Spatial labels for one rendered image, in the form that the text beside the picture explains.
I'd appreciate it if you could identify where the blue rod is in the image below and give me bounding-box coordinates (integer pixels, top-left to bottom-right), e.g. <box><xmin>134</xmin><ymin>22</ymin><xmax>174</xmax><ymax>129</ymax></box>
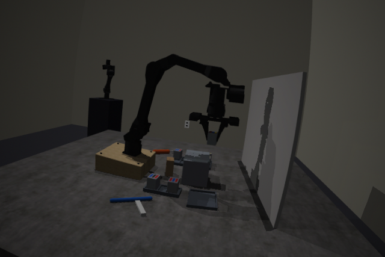
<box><xmin>109</xmin><ymin>196</ymin><xmax>152</xmax><ymax>202</ymax></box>

